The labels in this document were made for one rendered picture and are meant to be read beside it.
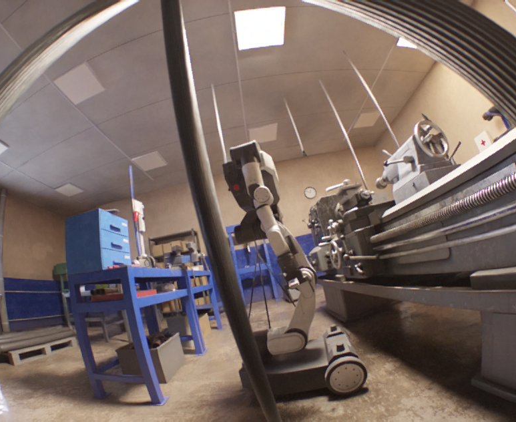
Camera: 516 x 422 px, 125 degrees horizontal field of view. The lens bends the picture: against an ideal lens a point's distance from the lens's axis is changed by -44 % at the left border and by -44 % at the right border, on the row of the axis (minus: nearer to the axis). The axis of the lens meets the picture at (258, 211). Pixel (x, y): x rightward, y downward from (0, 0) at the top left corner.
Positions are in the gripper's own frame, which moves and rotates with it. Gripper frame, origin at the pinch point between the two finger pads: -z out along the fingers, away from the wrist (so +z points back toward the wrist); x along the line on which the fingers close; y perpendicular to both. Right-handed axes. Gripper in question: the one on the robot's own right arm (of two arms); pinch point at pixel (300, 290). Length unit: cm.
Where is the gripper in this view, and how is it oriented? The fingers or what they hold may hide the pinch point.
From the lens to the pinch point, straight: 112.1
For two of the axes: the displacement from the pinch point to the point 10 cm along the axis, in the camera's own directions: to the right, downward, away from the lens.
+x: 8.9, -4.4, -1.0
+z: -4.0, -8.7, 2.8
